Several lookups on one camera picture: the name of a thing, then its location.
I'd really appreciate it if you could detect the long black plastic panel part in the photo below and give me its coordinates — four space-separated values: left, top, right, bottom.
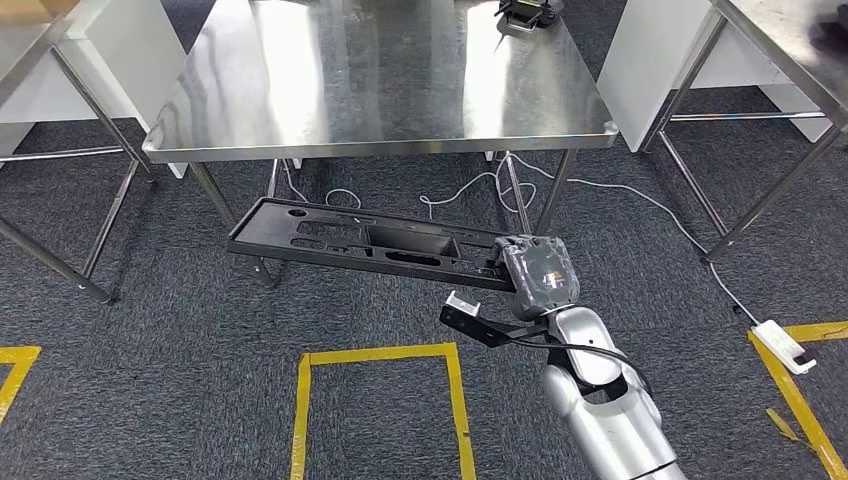
226 197 531 293

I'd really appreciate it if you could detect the steel workbench table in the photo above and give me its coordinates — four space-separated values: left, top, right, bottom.
142 0 619 289

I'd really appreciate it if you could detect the yellow floor tape square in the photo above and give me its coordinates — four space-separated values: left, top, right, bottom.
289 342 478 480
0 345 42 425

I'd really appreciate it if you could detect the black device with yellow stripe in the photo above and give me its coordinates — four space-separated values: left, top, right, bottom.
494 0 566 36

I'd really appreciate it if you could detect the white cabinet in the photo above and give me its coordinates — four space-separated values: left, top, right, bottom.
0 0 190 180
596 0 848 155

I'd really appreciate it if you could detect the white power strip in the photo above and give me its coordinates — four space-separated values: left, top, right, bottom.
749 319 818 377

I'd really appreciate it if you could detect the yellow tape scrap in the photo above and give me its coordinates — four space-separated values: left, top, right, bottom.
765 405 817 453

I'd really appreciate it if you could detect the brown cardboard piece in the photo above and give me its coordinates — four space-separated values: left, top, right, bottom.
0 0 81 26

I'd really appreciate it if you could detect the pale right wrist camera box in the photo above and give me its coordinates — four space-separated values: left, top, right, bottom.
445 291 482 319

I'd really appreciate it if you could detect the black right wrist camera bracket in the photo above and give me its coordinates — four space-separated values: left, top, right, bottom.
439 305 551 349

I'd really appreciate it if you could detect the white power cable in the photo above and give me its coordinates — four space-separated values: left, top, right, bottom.
281 150 763 326

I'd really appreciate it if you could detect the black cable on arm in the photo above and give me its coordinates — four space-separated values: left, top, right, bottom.
510 334 654 399

